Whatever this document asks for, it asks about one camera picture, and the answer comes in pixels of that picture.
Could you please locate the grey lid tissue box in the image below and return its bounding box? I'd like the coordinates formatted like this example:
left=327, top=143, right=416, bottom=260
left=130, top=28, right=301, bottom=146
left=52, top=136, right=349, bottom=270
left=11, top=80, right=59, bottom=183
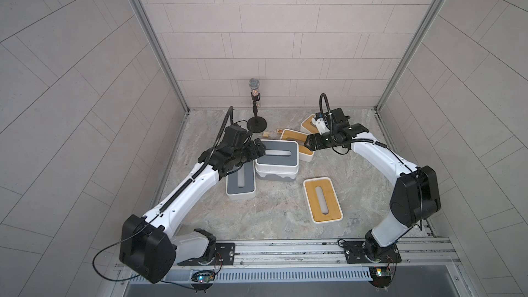
left=226, top=162, right=257, bottom=201
left=256, top=140, right=299, bottom=170

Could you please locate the wooden lid tissue box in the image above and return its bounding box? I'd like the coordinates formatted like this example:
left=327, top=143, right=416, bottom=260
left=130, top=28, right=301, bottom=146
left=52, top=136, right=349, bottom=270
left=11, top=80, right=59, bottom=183
left=280, top=129, right=314, bottom=162
left=300, top=114, right=319, bottom=135
left=302, top=177, right=343, bottom=226

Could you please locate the black microphone stand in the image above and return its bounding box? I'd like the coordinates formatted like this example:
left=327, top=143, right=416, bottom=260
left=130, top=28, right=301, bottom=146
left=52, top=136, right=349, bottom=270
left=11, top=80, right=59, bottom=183
left=247, top=78, right=268, bottom=133

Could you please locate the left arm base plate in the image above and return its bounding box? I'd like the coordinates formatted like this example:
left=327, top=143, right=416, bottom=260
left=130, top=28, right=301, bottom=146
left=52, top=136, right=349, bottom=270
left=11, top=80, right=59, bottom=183
left=177, top=243, right=236, bottom=266

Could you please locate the left circuit board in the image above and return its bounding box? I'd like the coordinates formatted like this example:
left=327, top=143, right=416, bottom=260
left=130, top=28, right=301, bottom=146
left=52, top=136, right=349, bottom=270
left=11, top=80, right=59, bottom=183
left=191, top=270, right=215, bottom=292

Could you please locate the left black cable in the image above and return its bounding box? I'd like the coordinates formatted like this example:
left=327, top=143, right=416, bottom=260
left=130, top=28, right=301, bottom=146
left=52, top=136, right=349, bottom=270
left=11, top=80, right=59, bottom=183
left=91, top=222, right=141, bottom=283

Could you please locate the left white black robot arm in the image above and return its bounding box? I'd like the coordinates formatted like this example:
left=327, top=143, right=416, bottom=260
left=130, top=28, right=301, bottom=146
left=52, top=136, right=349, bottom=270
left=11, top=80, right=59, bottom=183
left=119, top=124, right=265, bottom=283

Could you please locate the aluminium mounting rail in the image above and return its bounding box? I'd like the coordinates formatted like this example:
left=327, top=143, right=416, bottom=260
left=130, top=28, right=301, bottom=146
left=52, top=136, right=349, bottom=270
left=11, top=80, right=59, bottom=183
left=172, top=237, right=461, bottom=272

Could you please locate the circuit board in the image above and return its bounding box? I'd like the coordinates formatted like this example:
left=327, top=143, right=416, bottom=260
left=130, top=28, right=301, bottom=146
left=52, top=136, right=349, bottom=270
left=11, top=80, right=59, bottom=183
left=369, top=267, right=393, bottom=289
left=191, top=270, right=215, bottom=292

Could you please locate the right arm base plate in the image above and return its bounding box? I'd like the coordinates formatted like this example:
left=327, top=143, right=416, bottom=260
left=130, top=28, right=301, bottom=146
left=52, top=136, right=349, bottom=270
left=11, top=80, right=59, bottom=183
left=338, top=239, right=402, bottom=264

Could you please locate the right circuit board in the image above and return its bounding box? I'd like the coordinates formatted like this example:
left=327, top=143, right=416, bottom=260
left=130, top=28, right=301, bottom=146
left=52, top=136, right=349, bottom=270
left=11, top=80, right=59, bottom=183
left=369, top=267, right=393, bottom=289

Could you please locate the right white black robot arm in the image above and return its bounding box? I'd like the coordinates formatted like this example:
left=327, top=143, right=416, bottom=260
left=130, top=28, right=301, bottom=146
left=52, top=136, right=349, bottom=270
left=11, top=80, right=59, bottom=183
left=304, top=93, right=441, bottom=263

